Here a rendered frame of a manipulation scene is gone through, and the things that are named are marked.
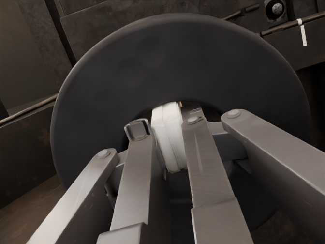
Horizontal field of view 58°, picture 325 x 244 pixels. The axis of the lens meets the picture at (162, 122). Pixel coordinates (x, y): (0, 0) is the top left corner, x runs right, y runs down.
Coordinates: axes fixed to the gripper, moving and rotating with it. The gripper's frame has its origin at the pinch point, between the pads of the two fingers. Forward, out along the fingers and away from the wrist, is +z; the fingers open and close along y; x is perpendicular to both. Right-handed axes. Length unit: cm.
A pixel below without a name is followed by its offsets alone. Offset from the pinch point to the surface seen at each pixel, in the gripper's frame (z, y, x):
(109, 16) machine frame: 54, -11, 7
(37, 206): 19.5, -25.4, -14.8
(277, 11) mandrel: 54, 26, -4
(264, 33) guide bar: 43.5, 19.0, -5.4
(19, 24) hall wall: 658, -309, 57
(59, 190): 22.4, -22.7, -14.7
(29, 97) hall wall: 650, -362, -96
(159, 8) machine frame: 54, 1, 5
